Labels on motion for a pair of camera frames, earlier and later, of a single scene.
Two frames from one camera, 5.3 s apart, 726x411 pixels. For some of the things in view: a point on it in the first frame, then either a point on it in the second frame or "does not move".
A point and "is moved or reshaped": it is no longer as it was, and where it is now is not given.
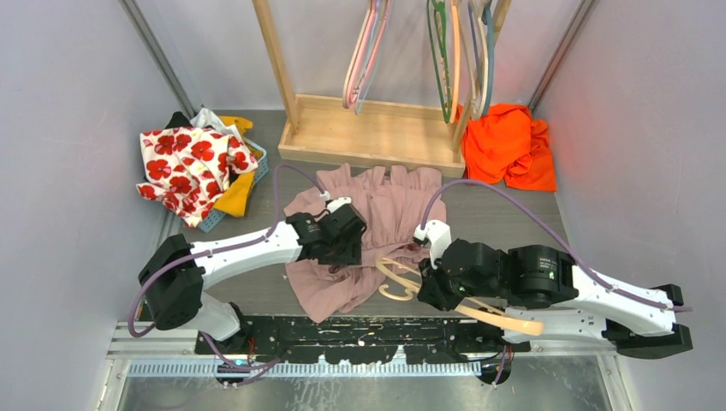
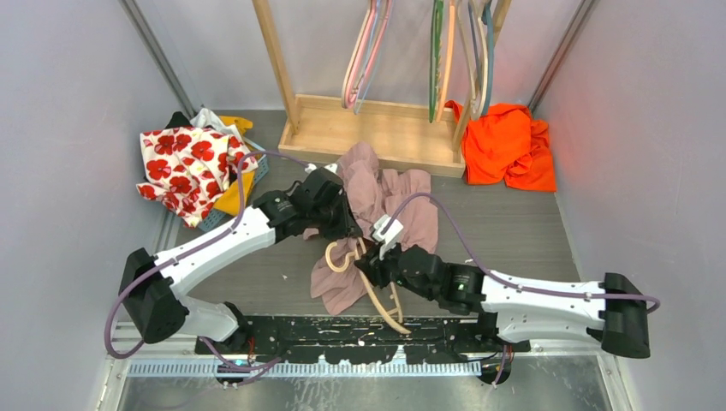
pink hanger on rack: (349, 101) does not move
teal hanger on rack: (486, 18) does not move
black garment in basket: (177, 120) does not move
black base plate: (358, 339) does not move
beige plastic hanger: (409, 288) is moved or reshaped
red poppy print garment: (186, 169) does not move
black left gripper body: (344, 253) to (333, 222)
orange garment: (508, 145) does not move
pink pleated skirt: (396, 203) is moved or reshaped
